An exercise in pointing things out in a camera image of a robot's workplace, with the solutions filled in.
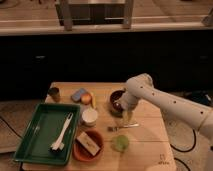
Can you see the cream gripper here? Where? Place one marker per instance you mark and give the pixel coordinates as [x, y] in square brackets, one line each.
[127, 116]

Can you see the dark purple bowl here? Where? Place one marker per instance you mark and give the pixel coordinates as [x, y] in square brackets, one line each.
[114, 100]

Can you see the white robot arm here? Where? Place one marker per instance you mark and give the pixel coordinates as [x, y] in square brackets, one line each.
[197, 116]

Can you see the green plastic cup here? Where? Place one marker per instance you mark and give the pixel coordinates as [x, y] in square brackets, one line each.
[120, 143]

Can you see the white paper cup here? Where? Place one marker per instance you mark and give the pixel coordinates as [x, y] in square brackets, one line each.
[89, 117]

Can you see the silver fork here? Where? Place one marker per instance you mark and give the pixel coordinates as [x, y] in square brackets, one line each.
[116, 128]

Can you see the yellow banana toy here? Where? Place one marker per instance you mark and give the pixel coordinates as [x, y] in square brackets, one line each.
[93, 101]

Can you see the orange fruit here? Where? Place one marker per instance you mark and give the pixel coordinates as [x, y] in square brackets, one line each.
[86, 98]

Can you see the wooden block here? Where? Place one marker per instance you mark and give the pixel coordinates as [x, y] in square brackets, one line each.
[88, 143]

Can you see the orange clay bowl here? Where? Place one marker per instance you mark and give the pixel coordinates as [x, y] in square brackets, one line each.
[81, 154]

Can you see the white brush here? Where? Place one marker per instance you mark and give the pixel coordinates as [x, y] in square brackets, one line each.
[58, 144]

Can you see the dark small can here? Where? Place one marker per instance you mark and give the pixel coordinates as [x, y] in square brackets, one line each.
[54, 93]

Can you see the green plastic tray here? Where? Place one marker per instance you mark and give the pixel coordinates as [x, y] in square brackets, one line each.
[43, 130]

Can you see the wooden stool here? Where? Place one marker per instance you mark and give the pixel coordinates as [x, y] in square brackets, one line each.
[94, 12]

